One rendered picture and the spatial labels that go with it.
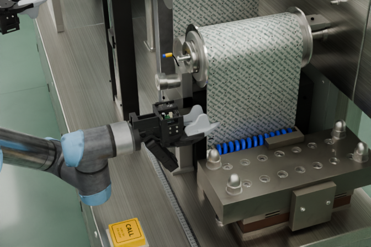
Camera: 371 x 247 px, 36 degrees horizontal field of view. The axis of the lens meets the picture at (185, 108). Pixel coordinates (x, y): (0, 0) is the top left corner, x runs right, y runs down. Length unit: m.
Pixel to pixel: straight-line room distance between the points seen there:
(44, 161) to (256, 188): 0.48
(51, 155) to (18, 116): 2.11
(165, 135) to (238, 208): 0.23
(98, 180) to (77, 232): 1.36
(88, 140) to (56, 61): 0.85
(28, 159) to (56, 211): 1.47
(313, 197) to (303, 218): 0.06
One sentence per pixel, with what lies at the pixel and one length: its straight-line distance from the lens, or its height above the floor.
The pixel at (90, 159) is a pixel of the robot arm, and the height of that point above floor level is 1.10.
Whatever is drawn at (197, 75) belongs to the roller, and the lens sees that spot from 1.29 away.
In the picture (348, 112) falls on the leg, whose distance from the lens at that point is 1.73.
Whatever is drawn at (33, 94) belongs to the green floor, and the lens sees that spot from 3.62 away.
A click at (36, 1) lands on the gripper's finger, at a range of 1.69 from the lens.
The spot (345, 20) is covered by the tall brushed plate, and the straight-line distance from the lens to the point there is 1.34.
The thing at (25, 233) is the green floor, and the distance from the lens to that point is 2.70.
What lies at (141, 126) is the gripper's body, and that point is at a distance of 1.25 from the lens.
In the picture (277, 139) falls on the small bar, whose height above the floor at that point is 1.05.
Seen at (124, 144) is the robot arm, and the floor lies 1.12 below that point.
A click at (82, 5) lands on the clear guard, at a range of 2.24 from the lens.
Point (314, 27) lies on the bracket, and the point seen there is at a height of 1.28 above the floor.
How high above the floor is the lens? 1.88
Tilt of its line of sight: 34 degrees down
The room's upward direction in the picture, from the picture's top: 1 degrees counter-clockwise
